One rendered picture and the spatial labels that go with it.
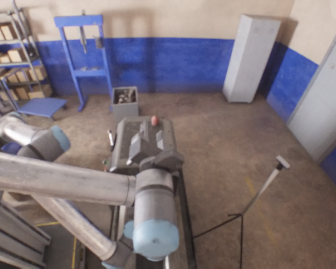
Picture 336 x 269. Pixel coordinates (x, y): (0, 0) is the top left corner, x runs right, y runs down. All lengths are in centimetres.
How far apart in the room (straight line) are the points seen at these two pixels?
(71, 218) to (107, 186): 35
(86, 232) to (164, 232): 52
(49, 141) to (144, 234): 55
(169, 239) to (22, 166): 36
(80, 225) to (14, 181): 40
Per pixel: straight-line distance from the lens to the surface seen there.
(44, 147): 78
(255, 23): 407
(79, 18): 377
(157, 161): 43
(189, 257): 201
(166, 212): 38
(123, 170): 131
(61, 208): 80
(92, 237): 86
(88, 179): 49
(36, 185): 49
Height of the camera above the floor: 235
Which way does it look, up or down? 43 degrees down
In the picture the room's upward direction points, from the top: 1 degrees clockwise
